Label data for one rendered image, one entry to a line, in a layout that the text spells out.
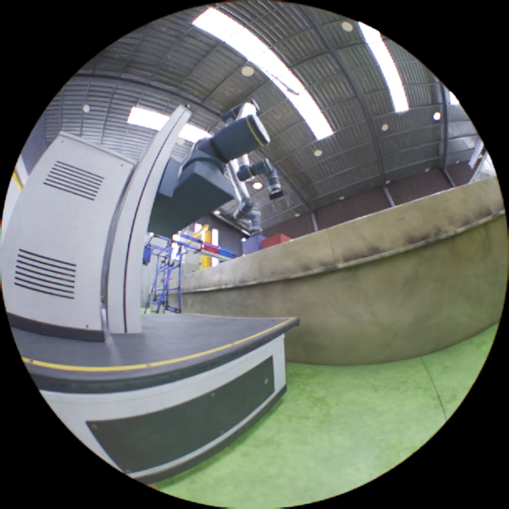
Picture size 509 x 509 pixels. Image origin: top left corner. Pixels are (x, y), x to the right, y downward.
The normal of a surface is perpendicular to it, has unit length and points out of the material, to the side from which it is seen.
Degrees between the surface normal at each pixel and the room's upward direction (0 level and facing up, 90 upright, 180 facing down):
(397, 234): 88
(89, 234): 90
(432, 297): 90
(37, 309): 90
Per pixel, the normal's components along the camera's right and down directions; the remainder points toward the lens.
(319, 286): -0.66, -0.16
